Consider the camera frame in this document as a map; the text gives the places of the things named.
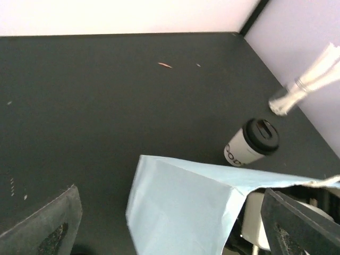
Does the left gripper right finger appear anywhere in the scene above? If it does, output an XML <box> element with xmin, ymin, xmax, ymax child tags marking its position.
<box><xmin>261</xmin><ymin>189</ymin><xmax>339</xmax><ymax>254</ymax></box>

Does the clear glass straw holder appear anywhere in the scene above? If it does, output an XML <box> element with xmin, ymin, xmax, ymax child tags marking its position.
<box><xmin>268</xmin><ymin>79</ymin><xmax>309</xmax><ymax>116</ymax></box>

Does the right black frame post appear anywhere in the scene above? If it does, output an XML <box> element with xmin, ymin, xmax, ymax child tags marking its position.
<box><xmin>239</xmin><ymin>0</ymin><xmax>270</xmax><ymax>37</ymax></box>

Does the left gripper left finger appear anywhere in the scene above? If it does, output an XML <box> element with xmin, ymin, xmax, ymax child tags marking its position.
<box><xmin>1</xmin><ymin>185</ymin><xmax>82</xmax><ymax>254</ymax></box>

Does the black paper coffee cup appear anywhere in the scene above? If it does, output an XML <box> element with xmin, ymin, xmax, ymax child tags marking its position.
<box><xmin>224</xmin><ymin>118</ymin><xmax>279</xmax><ymax>167</ymax></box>

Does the light blue paper bag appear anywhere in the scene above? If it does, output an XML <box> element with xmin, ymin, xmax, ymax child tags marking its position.
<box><xmin>126</xmin><ymin>155</ymin><xmax>339</xmax><ymax>254</ymax></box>

